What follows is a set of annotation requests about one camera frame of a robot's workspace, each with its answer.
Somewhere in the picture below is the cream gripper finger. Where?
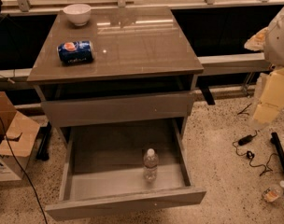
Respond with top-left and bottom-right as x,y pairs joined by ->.
244,27 -> 268,51
250,68 -> 284,130

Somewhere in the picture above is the clear plastic water bottle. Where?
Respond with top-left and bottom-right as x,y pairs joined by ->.
143,148 -> 159,182

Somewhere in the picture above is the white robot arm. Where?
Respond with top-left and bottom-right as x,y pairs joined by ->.
244,7 -> 284,130

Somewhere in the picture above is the small bottle on floor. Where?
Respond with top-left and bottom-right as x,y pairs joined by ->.
262,180 -> 284,203

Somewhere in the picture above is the grey drawer cabinet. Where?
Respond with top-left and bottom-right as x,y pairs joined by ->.
28,7 -> 204,140

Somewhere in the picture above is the open grey middle drawer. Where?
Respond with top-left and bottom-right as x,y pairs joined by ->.
46,119 -> 206,221

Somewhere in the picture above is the closed grey top drawer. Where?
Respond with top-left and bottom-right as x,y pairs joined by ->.
41,91 -> 193,127

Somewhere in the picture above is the white ceramic bowl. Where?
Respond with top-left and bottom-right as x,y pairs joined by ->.
63,4 -> 91,26

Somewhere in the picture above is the blue Pepsi soda can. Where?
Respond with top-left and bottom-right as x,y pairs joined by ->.
57,41 -> 93,64

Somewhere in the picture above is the black stand leg left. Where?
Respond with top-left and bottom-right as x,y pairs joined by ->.
36,122 -> 51,161

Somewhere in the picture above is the brown cardboard box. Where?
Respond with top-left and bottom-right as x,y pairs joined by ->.
0,91 -> 40,182

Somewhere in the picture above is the black cable on left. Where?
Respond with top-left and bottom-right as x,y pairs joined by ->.
0,104 -> 49,224

